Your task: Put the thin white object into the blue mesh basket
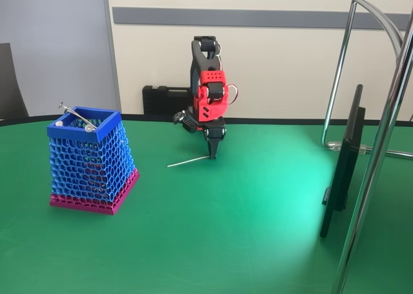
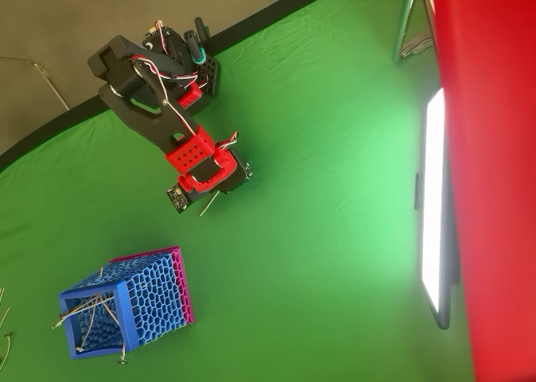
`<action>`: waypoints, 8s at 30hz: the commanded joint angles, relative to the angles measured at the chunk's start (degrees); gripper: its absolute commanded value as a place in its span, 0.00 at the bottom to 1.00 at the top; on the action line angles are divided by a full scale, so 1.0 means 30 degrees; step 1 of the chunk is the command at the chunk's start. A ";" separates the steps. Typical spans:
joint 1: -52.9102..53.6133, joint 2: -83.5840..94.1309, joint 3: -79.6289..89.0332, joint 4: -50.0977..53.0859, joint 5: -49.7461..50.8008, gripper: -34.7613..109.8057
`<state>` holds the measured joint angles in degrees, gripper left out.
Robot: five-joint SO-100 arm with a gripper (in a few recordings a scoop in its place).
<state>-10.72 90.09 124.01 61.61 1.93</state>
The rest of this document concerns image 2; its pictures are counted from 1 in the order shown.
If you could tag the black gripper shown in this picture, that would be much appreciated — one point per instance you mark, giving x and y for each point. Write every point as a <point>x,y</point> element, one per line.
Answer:
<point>239,173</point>

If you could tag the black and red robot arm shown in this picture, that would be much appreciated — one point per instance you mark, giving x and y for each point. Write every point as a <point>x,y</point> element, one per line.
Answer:
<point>146,114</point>

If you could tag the blue and magenta mesh basket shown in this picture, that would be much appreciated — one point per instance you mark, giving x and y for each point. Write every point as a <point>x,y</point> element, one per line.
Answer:
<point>159,294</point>

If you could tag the thin white and tan cables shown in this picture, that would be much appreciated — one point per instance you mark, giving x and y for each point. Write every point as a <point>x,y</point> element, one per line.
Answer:
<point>58,323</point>

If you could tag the green cloth with black border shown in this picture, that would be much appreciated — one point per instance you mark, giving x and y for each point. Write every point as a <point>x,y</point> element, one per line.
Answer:
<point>293,189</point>

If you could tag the small green circuit board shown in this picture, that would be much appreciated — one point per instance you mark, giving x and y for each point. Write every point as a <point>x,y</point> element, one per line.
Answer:
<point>179,197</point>

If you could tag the black clamp with teal collar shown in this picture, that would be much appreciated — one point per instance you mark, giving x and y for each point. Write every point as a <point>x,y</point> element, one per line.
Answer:
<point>194,47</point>

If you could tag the black LED light panel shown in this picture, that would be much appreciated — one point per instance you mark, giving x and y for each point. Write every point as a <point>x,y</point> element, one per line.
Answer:
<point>433,189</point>

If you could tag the chrome tube stand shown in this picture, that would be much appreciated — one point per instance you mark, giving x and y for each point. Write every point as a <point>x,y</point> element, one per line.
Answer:
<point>405,22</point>

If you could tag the large red smooth object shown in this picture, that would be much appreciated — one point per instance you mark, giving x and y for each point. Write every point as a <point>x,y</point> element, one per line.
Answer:
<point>494,147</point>

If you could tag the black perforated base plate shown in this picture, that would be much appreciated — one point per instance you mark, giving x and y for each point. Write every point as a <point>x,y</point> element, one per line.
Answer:
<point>210,74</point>

